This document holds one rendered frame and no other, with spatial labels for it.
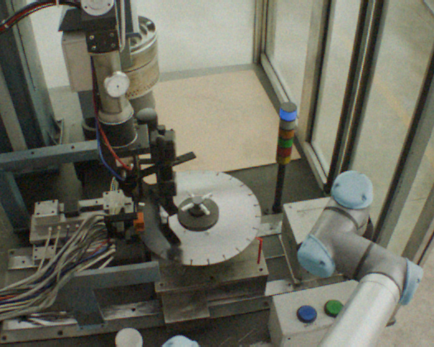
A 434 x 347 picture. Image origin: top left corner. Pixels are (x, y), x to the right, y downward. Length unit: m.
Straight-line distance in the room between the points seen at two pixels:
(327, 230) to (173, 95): 1.29
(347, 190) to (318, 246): 0.12
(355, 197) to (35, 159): 0.89
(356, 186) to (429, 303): 1.59
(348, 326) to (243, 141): 1.18
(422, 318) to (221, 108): 1.33
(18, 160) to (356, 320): 1.02
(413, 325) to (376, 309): 1.57
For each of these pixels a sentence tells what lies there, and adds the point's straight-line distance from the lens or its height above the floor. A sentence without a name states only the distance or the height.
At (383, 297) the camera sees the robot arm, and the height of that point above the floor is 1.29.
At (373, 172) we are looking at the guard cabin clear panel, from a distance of 1.29.
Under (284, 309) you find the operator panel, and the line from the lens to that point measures 1.18.
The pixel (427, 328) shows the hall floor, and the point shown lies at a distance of 2.33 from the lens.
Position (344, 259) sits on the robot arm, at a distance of 0.84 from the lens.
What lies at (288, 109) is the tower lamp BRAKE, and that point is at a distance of 1.27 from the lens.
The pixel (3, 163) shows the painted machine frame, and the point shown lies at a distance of 1.42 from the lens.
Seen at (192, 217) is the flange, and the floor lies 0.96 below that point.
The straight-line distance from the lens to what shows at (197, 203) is 1.23.
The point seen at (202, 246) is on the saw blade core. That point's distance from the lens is 1.21.
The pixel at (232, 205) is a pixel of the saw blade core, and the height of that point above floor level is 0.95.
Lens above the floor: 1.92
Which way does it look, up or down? 45 degrees down
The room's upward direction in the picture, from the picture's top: straight up
